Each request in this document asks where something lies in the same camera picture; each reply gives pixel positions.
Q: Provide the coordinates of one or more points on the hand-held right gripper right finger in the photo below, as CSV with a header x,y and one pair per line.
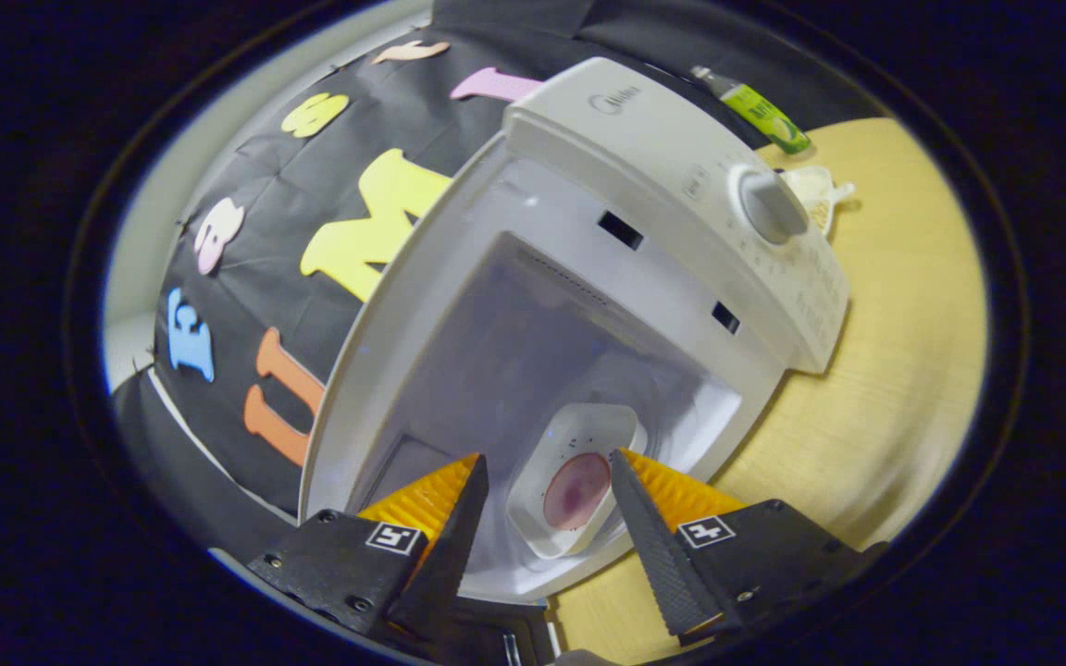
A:
x,y
663,564

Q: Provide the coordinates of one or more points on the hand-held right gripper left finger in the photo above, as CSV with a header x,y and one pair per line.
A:
x,y
445,564

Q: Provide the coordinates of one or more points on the white square plate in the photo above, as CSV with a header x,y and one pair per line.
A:
x,y
579,430

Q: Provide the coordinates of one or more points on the white microwave oven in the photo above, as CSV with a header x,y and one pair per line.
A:
x,y
644,129

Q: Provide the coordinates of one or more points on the white divided grain dish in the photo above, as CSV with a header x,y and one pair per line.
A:
x,y
815,199

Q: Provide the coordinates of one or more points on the green label drink bottle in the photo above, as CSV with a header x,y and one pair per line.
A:
x,y
760,111

